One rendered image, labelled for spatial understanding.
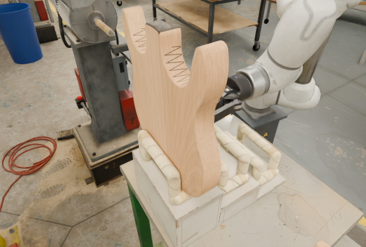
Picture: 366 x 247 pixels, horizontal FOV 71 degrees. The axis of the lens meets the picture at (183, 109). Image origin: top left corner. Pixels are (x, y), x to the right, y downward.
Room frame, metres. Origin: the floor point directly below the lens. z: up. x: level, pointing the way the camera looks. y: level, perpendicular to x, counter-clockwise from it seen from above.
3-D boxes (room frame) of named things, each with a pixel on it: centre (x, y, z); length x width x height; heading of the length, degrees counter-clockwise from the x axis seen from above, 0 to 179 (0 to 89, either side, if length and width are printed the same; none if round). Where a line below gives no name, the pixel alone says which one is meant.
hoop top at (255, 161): (0.63, -0.20, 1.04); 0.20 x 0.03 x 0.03; 32
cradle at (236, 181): (0.49, -0.15, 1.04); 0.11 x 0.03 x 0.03; 123
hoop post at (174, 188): (0.39, 0.02, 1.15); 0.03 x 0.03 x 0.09
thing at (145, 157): (0.53, 0.11, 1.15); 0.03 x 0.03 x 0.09
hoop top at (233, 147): (0.59, -0.14, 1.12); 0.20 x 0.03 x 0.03; 32
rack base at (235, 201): (0.57, -0.10, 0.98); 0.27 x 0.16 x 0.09; 33
